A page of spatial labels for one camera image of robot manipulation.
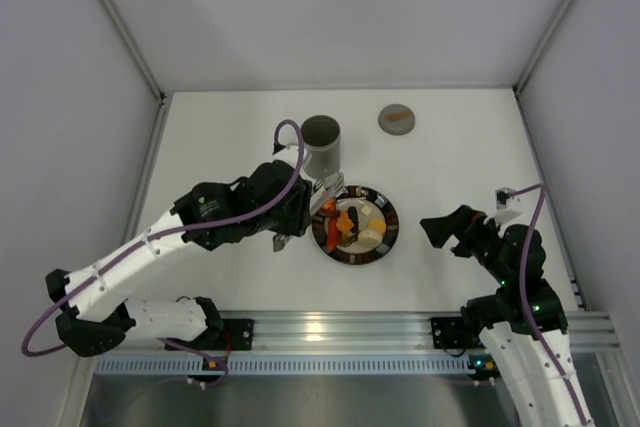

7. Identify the perforated metal cable tray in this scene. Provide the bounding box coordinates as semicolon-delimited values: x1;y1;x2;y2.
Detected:
95;354;496;377

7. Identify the black seaweed food piece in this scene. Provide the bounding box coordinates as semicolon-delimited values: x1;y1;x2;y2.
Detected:
347;206;360;232

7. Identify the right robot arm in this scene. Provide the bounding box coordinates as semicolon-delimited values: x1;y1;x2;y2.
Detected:
420;205;595;426

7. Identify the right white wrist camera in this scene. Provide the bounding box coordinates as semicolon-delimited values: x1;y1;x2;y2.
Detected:
493;188;522;225

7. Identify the grey cylindrical container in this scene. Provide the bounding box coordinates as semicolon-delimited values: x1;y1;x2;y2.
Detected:
301;115;341;180

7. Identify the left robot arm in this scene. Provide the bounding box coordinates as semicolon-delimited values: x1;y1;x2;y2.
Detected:
46;161;313;357

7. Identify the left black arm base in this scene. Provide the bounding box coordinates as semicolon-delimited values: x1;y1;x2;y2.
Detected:
164;318;254;351

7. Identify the orange carrot flower piece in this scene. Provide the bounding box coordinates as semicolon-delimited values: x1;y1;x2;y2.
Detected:
321;198;337;213

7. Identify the orange fried food piece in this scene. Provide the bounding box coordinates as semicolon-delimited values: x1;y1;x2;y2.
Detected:
336;211;355;236

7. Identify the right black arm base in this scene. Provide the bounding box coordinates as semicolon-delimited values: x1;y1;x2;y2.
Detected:
430;316;483;350

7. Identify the left aluminium frame post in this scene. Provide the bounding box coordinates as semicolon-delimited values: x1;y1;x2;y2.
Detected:
96;0;169;241

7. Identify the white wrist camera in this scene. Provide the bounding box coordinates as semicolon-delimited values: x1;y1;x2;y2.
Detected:
273;142;307;164
493;188;522;225

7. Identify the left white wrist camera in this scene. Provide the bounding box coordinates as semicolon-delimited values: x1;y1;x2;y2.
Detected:
273;142;307;164

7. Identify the red sausage piece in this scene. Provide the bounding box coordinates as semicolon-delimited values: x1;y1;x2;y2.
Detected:
325;229;342;252

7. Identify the dark rimmed striped plate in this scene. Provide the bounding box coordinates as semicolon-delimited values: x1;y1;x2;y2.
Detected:
311;185;399;266

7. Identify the yellow round cracker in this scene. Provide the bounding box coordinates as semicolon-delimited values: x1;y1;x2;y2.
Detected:
367;218;387;236

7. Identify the grey round lid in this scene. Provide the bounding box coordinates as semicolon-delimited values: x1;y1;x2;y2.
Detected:
378;104;416;136

